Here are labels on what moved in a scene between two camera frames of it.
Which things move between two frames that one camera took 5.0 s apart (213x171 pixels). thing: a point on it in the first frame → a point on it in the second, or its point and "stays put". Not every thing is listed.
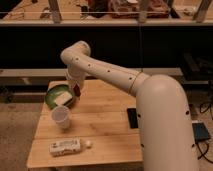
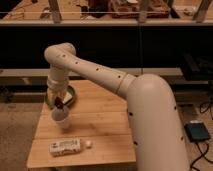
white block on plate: x=63 y=98 stays put
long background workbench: x=107 y=12 stays put
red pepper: x=77 y=91 → x=58 y=102
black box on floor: x=201 y=132 stays put
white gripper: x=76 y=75 → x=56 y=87
